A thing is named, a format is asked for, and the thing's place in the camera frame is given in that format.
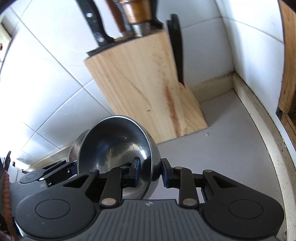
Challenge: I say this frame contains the stainless steel bowl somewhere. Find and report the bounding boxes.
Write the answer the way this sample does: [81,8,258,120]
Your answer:
[68,130,89,162]
[77,115,161,199]

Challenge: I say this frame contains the wooden knife block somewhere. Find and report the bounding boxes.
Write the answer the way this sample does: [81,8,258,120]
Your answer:
[85,30,208,143]

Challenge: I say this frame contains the wooden cabinet edge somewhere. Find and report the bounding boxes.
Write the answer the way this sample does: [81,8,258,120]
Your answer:
[277,1,295,146]

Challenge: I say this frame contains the black side slot knife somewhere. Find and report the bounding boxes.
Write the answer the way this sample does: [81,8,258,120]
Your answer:
[166,14,185,86]

